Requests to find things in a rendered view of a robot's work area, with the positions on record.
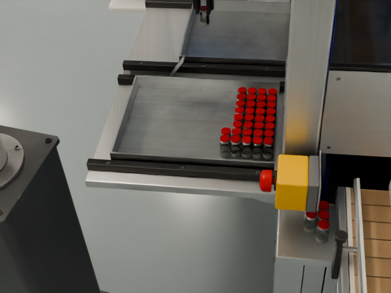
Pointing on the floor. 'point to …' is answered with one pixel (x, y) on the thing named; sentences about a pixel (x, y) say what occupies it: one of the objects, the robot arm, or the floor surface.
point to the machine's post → (304, 98)
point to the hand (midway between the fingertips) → (203, 4)
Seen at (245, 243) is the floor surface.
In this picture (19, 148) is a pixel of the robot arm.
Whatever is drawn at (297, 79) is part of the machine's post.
